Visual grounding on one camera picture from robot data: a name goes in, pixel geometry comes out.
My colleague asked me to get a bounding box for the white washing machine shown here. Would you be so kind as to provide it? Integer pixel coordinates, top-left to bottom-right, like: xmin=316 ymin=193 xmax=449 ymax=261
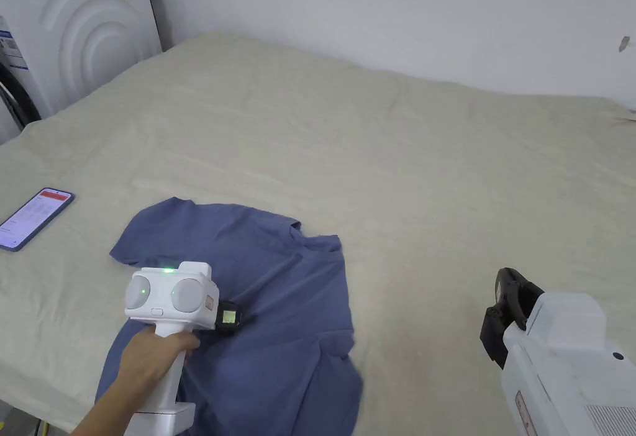
xmin=0 ymin=0 xmax=165 ymax=147

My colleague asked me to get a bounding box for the smartphone with lit screen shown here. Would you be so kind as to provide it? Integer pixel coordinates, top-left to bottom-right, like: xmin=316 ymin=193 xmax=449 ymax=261
xmin=0 ymin=187 xmax=76 ymax=253

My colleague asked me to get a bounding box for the person's left hand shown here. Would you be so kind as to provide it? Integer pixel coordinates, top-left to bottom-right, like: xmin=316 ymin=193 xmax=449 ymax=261
xmin=106 ymin=327 xmax=202 ymax=413

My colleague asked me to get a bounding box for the person's left forearm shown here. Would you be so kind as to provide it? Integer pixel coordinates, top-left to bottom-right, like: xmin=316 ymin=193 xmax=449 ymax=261
xmin=71 ymin=390 xmax=145 ymax=436

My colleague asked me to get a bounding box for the bed with beige sheet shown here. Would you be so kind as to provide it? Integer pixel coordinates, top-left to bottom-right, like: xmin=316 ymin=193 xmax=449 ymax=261
xmin=0 ymin=32 xmax=636 ymax=436

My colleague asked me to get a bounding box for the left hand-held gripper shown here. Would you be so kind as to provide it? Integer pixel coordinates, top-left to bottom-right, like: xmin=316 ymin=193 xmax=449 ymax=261
xmin=124 ymin=261 xmax=245 ymax=436

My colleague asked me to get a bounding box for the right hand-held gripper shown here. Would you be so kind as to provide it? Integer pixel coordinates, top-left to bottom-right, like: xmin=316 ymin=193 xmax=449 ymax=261
xmin=479 ymin=266 xmax=636 ymax=436

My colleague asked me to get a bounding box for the dark blue shirt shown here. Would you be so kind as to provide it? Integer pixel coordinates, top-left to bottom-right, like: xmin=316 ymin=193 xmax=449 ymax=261
xmin=94 ymin=196 xmax=366 ymax=436

